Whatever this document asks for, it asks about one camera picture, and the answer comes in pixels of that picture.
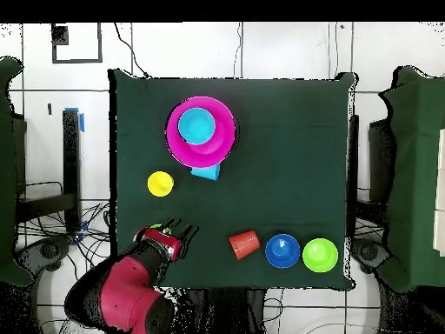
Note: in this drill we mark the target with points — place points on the lime green bowl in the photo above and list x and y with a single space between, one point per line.
320 255

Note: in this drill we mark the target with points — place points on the cream boxes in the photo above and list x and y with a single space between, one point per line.
439 191

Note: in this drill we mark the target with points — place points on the green cup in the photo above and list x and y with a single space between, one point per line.
161 228

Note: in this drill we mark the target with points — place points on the small light blue bowl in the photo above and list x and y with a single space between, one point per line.
196 125

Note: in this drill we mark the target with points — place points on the small black floor marker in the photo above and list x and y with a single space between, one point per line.
49 109

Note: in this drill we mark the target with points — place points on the black square floor frame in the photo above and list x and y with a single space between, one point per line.
76 61

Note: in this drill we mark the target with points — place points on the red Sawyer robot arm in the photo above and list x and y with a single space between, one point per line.
128 299

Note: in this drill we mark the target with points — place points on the dark blue bowl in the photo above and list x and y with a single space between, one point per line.
282 251

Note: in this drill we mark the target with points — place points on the dark green tablecloth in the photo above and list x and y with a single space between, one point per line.
278 174

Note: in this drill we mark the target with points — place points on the black office chair base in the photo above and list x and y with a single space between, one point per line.
368 252
48 250

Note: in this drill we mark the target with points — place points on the yellow cup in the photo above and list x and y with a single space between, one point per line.
160 183

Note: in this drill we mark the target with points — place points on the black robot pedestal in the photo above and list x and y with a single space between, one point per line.
222 313

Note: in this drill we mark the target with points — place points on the green cloth side table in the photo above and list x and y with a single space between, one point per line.
413 174
5 174

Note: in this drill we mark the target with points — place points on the orange ribbed cup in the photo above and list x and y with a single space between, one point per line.
244 244

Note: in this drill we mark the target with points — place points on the black upright post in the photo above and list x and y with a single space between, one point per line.
353 174

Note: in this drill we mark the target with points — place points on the large pink bowl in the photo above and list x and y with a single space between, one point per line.
222 146

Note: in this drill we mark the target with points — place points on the black stand with blue tape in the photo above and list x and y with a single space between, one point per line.
71 167

